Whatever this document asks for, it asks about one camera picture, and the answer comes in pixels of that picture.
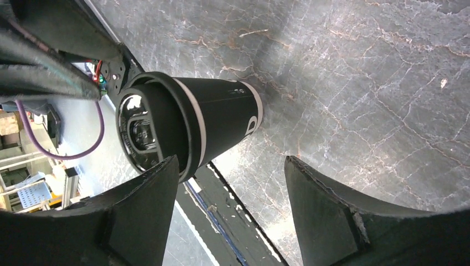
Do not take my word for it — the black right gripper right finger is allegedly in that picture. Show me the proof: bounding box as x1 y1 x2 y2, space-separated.
284 156 469 265

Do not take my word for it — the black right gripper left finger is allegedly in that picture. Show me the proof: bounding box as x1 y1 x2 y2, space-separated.
1 156 178 265

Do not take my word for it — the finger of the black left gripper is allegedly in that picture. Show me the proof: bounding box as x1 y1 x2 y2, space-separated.
1 1 121 101

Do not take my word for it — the black plastic cup lid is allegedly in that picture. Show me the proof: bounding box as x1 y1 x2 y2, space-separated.
116 72 205 182

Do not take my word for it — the black paper coffee cup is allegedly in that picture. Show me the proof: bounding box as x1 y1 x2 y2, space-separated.
175 78 264 177

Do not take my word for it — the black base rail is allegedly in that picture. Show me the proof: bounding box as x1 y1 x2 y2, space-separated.
75 0 291 266

